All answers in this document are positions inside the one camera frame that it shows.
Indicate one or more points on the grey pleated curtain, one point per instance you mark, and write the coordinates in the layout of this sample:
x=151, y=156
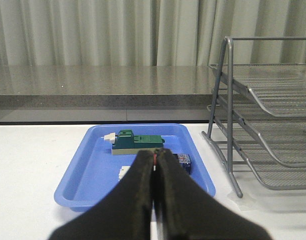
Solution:
x=137, y=32

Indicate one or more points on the grey stone counter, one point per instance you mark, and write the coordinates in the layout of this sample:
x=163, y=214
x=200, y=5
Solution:
x=80, y=94

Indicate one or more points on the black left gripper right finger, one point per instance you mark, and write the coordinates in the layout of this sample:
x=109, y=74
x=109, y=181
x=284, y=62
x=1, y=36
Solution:
x=184, y=211

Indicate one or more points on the green and beige switch module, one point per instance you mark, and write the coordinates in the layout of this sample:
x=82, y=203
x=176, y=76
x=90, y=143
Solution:
x=127, y=143

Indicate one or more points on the red emergency stop button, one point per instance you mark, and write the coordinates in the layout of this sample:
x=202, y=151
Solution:
x=184, y=161

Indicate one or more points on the mesh rack tray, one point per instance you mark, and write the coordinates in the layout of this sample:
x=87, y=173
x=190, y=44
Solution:
x=255, y=132
x=279, y=89
x=270, y=174

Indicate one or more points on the grey metal rack frame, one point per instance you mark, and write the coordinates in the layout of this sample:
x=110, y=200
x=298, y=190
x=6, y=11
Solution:
x=223, y=91

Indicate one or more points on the clear adhesive tape patch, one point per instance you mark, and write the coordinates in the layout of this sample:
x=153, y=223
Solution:
x=246, y=203

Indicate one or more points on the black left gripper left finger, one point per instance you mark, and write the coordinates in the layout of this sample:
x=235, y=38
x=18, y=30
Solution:
x=123, y=214

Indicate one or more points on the white terminal block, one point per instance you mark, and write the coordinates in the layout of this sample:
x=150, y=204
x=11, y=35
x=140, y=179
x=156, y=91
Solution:
x=123, y=170

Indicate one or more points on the blue plastic tray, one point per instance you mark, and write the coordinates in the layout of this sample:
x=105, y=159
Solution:
x=94, y=171

